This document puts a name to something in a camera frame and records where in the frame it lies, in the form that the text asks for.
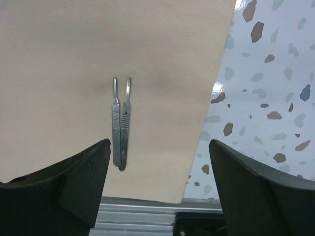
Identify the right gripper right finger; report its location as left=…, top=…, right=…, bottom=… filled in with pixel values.
left=209, top=140, right=315, bottom=236

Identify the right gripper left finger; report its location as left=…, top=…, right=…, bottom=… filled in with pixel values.
left=0, top=139, right=110, bottom=236

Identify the steel scalpel handle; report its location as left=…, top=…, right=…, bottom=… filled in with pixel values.
left=119, top=77, right=131, bottom=171
left=112, top=78, right=121, bottom=167

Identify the beige surgical wrap cloth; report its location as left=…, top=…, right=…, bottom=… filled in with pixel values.
left=0, top=0, right=235, bottom=203

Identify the aluminium mounting rail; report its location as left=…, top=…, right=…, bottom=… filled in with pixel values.
left=90, top=197, right=223, bottom=236

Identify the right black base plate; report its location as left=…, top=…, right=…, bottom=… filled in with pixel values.
left=173, top=212, right=227, bottom=236

